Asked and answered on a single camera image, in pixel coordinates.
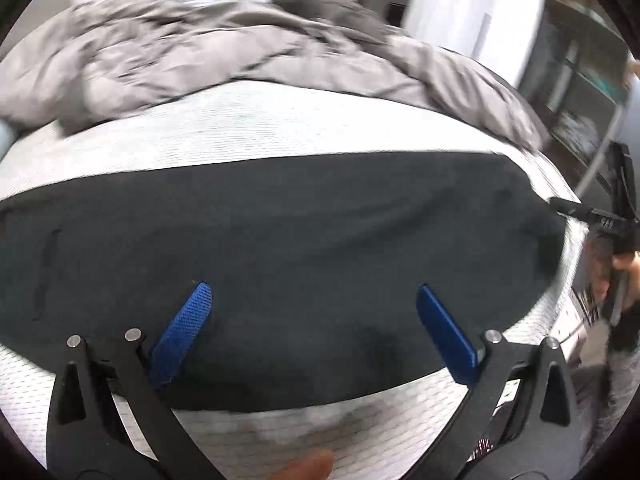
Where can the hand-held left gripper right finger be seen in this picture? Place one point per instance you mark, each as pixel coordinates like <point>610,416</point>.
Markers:
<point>445,336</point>

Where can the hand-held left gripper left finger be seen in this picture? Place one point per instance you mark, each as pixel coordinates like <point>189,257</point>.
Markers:
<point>181,332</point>

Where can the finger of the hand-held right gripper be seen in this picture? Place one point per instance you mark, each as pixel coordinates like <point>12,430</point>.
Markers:
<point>580,210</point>

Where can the black pants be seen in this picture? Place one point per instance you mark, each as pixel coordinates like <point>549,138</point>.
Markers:
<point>300,260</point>

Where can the person's right hand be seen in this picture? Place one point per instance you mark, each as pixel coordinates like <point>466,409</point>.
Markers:
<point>629,272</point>

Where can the person's left hand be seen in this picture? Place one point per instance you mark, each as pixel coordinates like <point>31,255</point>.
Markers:
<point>302,466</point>

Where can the dark shelf unit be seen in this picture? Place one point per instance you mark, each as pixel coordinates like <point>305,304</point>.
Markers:
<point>575,85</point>

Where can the person's grey clothing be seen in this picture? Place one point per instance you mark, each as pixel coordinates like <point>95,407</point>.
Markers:
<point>617,395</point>

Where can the white mattress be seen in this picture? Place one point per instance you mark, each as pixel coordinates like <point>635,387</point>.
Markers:
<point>250,125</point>

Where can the white curtain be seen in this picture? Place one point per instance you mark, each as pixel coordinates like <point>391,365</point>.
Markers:
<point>470,5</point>

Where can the light blue pillow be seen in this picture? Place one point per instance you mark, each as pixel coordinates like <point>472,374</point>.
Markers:
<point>5,136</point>

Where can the grey rumpled blanket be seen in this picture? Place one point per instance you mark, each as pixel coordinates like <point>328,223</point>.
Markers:
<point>210,60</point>

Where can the dark grey pillow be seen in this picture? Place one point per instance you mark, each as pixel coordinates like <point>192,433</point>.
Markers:
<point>345,10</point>

